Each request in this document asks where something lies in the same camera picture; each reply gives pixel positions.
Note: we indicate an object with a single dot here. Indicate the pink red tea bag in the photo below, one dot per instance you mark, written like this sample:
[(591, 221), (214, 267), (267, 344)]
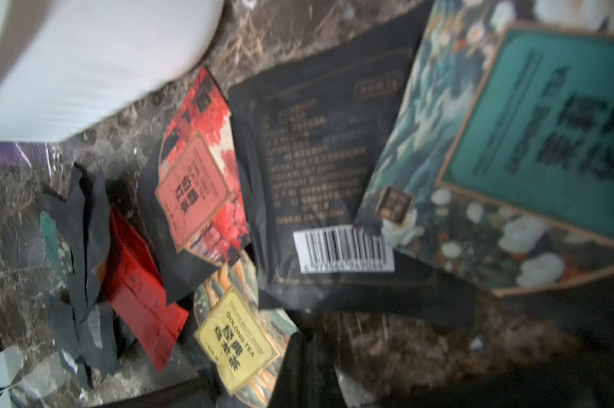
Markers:
[(189, 193)]

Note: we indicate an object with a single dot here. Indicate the yellow oolong tea bag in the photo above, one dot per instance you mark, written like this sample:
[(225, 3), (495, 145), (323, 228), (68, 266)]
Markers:
[(247, 344)]

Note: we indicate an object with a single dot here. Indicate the black tea bag barcode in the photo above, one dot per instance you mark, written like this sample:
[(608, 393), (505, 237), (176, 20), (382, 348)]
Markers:
[(307, 136)]

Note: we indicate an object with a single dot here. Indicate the green jasmine tea bag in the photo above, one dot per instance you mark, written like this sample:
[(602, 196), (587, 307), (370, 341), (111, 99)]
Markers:
[(500, 167)]

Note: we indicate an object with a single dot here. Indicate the orange red foil tea bag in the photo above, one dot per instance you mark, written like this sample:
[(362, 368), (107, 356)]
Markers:
[(133, 287)]

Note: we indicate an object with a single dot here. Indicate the purple metronome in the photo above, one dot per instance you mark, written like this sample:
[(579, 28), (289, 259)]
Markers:
[(23, 155)]

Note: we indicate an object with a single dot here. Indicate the black tea bag middle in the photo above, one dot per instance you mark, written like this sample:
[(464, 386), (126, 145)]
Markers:
[(77, 239)]

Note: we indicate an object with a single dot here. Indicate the white storage box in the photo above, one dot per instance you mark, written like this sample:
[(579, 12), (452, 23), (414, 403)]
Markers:
[(67, 65)]

